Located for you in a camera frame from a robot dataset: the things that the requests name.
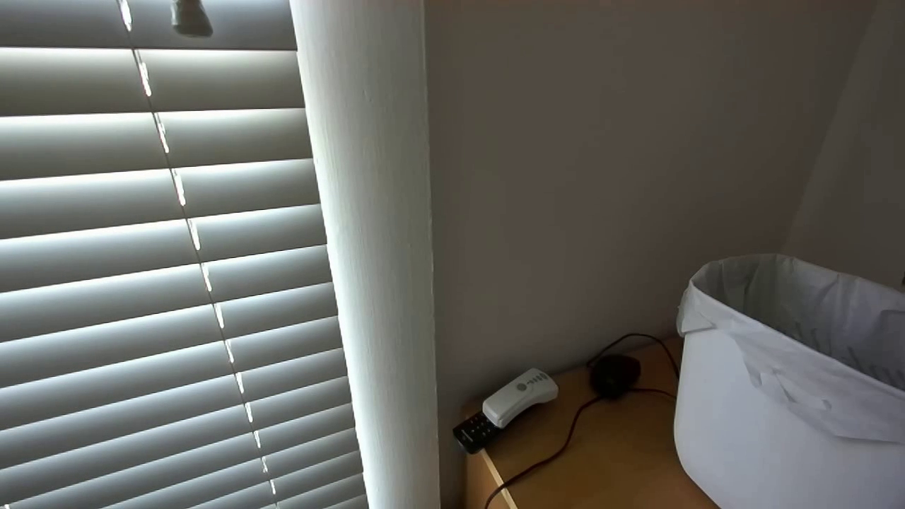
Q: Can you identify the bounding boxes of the white plastic bin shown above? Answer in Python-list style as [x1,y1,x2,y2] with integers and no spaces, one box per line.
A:
[675,331,905,509]

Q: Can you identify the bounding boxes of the white bin liner bag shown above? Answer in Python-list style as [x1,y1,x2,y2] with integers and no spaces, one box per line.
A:
[675,256,905,444]

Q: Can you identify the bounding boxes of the white handheld device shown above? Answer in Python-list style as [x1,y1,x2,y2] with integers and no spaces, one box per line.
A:
[481,367,558,431]

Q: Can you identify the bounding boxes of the small black flat device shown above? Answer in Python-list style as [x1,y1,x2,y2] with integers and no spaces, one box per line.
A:
[453,413,497,452]

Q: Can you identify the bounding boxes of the black round power adapter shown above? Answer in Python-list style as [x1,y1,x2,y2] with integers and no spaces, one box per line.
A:
[592,355,642,400]

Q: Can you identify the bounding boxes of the white window blinds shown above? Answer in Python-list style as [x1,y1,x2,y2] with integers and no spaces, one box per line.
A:
[0,0,368,509]

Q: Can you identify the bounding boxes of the thin black cable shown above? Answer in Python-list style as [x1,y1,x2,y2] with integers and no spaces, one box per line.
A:
[481,331,683,509]

